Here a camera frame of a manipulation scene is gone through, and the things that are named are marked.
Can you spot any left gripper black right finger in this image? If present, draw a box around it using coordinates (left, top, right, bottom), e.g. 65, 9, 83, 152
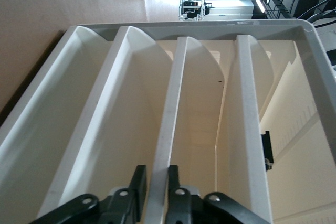
165, 165, 271, 224

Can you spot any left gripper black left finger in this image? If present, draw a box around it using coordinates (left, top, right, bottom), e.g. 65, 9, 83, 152
31, 165, 147, 224

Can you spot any white plastic drawer cabinet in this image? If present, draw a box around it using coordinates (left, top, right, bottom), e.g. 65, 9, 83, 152
0, 19, 336, 224

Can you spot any black plastic clip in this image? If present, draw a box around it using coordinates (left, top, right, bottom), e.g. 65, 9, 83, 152
261, 130, 275, 172

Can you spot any metal shelf cart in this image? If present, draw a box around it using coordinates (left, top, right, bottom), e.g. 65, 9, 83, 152
179, 0, 211, 22

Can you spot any white workbench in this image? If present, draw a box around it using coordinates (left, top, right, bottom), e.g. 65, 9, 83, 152
204, 0, 255, 22

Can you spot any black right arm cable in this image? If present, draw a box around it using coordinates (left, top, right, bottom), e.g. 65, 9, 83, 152
306, 7, 336, 28

